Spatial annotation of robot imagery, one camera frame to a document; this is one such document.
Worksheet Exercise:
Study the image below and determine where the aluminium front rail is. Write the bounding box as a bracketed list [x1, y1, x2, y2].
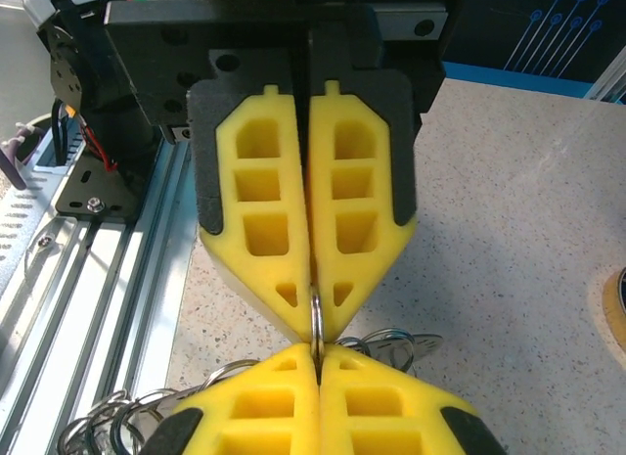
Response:
[0, 131, 200, 455]

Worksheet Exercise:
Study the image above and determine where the silver keyring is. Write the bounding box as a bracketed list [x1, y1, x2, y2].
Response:
[309, 284, 325, 376]

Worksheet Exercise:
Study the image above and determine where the gold wine glass rack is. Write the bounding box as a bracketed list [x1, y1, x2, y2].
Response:
[600, 266, 626, 359]

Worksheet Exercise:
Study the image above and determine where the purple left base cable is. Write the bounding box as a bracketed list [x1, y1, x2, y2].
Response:
[0, 121, 29, 192]

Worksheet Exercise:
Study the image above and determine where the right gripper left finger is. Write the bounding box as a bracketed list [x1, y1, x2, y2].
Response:
[141, 341, 323, 455]

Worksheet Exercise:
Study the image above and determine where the chain of silver rings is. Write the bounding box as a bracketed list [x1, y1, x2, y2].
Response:
[56, 359, 263, 455]

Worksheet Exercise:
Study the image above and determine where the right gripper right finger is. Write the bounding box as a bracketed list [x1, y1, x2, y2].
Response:
[318, 345, 508, 455]

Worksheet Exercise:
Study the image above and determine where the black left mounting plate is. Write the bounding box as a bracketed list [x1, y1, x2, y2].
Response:
[55, 149, 146, 224]

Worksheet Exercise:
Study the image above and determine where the slotted cable duct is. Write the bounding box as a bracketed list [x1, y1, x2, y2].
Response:
[0, 178, 56, 293]

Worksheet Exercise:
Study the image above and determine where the aluminium frame post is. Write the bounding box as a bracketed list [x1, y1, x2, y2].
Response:
[590, 46, 626, 107]

